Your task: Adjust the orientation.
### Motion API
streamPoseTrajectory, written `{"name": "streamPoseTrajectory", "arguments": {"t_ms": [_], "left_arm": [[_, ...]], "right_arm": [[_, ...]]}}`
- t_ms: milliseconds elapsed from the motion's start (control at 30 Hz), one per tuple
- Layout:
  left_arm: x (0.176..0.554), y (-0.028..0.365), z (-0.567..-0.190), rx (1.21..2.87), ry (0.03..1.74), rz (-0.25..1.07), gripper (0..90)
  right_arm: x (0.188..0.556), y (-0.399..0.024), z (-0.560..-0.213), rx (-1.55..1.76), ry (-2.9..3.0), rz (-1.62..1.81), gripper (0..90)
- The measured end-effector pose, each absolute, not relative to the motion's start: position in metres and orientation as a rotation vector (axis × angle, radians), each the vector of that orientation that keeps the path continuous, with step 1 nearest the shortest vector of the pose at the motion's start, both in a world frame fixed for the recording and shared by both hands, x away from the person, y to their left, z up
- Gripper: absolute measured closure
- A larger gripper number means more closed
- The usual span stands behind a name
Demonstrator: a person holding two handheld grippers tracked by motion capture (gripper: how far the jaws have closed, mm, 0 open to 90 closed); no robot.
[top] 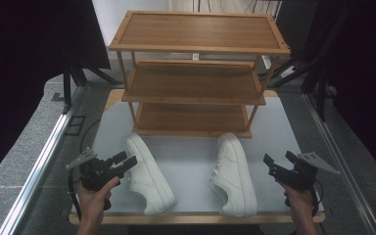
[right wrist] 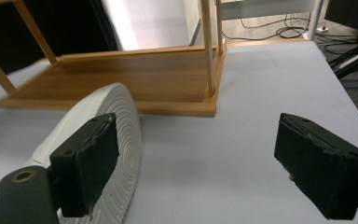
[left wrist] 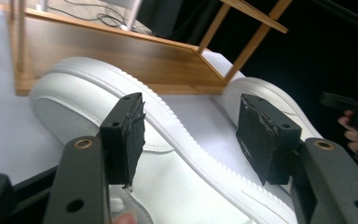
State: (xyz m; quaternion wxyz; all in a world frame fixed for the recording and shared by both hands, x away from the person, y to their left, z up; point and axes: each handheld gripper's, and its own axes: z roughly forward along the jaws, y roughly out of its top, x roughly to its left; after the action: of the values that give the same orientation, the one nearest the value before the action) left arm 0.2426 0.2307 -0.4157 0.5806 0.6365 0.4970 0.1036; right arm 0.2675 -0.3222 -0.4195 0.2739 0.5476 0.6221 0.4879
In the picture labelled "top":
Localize black metal stand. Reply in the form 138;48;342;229
62;53;125;116
258;30;329;122

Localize person's left hand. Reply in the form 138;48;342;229
75;175;121;223

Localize wooden three-tier shoe rack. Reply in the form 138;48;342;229
108;10;292;139

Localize thin black cable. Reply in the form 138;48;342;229
79;118;102;155

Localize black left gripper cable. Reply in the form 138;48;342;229
67;167;83;220

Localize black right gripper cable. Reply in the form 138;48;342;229
310;178;325;217

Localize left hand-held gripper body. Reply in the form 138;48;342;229
66;148;126;211

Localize white sneaker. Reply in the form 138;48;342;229
211;131;259;218
124;131;177;216

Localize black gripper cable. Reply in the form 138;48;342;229
310;178;325;217
67;167;83;220

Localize person's right hand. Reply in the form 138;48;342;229
278;180;317;223

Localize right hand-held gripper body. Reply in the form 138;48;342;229
268;151;341;192

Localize metal rail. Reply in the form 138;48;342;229
0;106;76;235
303;92;376;235

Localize black floor bracket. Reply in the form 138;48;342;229
65;114;87;137

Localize dark curtain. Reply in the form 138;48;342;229
0;0;112;189
306;0;376;187

